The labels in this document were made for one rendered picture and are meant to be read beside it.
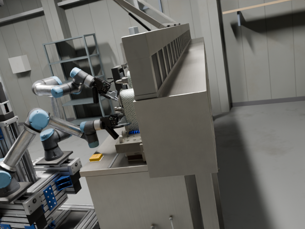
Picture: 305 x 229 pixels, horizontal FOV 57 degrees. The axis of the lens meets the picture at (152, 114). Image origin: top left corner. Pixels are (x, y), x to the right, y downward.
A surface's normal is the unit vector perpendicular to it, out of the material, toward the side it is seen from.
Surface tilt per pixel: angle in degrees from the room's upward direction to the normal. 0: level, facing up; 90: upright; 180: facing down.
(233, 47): 90
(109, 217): 90
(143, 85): 90
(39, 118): 85
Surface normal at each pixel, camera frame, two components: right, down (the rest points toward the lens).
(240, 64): -0.32, 0.33
